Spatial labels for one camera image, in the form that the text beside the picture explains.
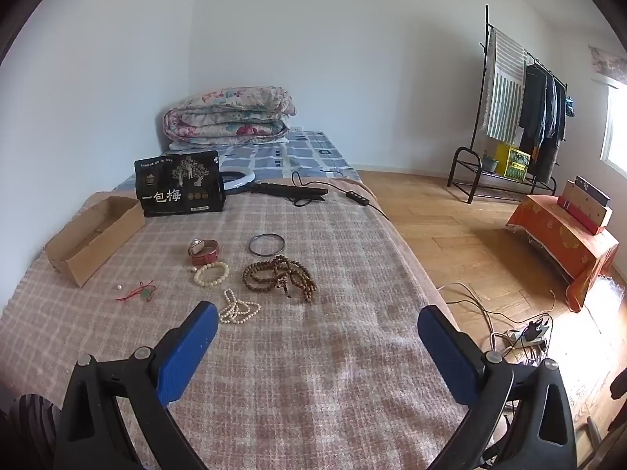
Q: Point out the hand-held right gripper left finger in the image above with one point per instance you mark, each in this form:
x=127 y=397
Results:
x=188 y=352

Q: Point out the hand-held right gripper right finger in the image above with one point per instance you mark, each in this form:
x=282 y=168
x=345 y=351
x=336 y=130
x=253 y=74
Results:
x=448 y=352

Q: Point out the dark metal bangle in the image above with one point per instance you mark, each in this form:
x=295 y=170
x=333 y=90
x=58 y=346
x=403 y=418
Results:
x=250 y=246

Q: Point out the cardboard box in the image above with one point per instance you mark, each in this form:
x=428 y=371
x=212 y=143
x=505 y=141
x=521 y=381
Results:
x=73 y=259

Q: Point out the black charger plug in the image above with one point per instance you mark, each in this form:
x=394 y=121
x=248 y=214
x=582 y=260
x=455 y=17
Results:
x=531 y=330

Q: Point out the white power strip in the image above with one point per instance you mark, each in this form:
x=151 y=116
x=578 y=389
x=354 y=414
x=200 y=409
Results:
x=536 y=341

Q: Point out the orange red boxes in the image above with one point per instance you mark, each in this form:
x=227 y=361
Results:
x=553 y=235

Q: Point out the black snack bag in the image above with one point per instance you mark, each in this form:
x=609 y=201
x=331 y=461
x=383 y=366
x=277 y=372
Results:
x=181 y=186

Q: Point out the person's striped trouser leg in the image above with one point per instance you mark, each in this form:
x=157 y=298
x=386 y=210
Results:
x=29 y=426

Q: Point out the red flat box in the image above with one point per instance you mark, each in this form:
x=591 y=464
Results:
x=578 y=218

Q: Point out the black hair straightener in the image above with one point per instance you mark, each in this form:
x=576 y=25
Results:
x=284 y=190

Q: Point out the small green pot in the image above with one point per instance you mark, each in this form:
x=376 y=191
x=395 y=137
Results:
x=490 y=162

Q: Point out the black metal clothes rack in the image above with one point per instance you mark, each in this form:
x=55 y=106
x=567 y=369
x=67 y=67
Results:
x=463 y=156

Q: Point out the yellow plastic crate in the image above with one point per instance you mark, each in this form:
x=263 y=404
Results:
x=512 y=161

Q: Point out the dark blue flat box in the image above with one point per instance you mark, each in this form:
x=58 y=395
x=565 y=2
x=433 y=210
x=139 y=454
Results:
x=592 y=190

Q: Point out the blue patterned bedsheet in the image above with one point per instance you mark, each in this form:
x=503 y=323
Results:
x=294 y=152

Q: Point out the folded floral quilt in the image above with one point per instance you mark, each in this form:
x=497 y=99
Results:
x=230 y=117

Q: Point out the row of dark hanging clothes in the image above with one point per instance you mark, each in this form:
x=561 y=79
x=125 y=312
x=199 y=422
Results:
x=539 y=107

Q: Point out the striped hanging cloth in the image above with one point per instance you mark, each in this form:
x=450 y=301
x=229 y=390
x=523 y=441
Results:
x=504 y=93

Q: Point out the window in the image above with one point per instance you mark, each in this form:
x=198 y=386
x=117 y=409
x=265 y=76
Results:
x=617 y=132

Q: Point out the floral curtain valance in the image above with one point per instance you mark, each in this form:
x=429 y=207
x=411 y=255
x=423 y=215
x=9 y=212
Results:
x=607 y=66

